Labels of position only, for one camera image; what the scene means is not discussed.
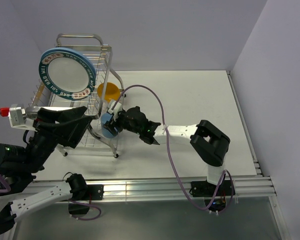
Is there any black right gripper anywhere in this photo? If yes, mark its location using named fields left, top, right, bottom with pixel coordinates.
left=103, top=109, right=142, bottom=136

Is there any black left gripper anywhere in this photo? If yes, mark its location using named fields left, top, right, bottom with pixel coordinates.
left=22, top=106, right=94, bottom=172

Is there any blue plastic cup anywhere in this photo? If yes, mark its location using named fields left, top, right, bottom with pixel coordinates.
left=100, top=112, right=119, bottom=139

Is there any yellow bowl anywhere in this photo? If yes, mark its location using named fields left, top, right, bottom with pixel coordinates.
left=97, top=82, right=121, bottom=103

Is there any white plate green rim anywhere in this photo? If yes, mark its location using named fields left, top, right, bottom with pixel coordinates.
left=38, top=52, right=97, bottom=101

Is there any blue plastic plate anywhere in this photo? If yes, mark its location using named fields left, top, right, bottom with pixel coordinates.
left=40, top=47, right=97, bottom=79

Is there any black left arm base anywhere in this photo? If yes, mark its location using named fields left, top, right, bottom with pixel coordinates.
left=68, top=184, right=104, bottom=218

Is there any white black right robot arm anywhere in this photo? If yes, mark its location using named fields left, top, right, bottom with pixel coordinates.
left=101, top=106, right=231, bottom=195

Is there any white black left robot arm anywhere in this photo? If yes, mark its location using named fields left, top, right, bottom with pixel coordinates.
left=0, top=104, right=93, bottom=235

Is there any stainless steel dish rack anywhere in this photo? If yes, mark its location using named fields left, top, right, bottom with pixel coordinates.
left=26, top=33, right=125, bottom=158

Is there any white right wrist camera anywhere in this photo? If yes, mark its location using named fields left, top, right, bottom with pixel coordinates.
left=107, top=99, right=123, bottom=120

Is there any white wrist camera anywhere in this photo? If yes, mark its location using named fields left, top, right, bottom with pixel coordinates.
left=107, top=99, right=123, bottom=120
left=0, top=104, right=36, bottom=131

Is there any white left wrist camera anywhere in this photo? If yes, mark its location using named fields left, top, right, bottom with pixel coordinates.
left=0, top=104, right=36, bottom=131

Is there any aluminium rail frame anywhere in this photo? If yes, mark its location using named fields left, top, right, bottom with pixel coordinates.
left=14, top=71, right=285, bottom=240

